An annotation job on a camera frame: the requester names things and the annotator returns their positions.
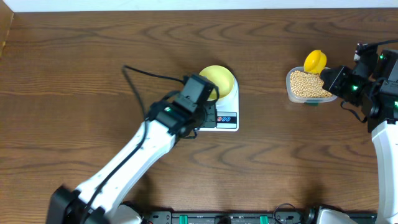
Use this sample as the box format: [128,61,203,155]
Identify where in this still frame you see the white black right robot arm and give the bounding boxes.
[320,43,397,223]

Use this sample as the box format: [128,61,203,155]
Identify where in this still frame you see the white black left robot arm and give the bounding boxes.
[46,74,218,223]

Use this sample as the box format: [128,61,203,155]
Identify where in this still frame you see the clear plastic bean container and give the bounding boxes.
[286,67,337,104]

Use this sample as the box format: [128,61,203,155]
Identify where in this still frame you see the black rail with green clamps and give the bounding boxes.
[118,202,377,224]

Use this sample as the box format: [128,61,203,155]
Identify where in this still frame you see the black left camera cable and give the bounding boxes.
[79,64,187,224]

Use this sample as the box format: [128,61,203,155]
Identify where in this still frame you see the yellow plastic bowl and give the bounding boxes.
[199,65,235,100]

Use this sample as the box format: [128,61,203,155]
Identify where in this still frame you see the yellow measuring scoop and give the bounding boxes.
[303,50,327,74]

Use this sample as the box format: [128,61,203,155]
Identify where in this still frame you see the black right camera cable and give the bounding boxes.
[365,39,398,47]

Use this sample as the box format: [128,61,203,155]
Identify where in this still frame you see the black camera cable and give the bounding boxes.
[79,64,187,224]
[365,39,398,47]

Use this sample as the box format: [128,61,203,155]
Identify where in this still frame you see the dried yellow beans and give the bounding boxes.
[290,70,332,98]

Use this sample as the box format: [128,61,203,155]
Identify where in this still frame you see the white digital kitchen scale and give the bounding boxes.
[199,75,239,132]

